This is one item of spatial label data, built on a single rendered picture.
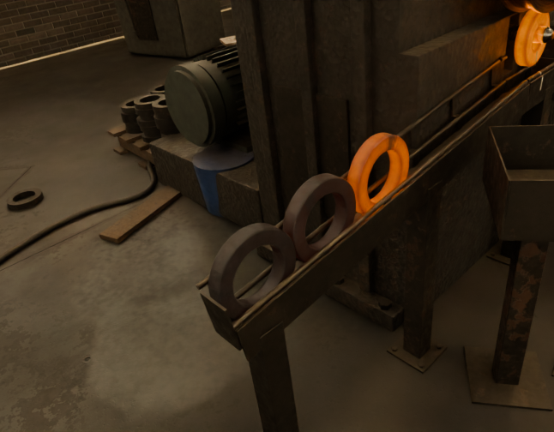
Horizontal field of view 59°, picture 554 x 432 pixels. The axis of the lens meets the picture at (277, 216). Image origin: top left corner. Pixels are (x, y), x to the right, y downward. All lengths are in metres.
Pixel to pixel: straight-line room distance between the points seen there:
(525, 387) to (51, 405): 1.39
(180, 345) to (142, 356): 0.13
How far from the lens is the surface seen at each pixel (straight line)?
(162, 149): 2.58
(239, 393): 1.55
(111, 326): 1.90
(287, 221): 0.92
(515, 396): 1.56
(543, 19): 1.65
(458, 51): 1.40
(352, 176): 1.02
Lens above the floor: 1.19
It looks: 32 degrees down
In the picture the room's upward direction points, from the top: 8 degrees counter-clockwise
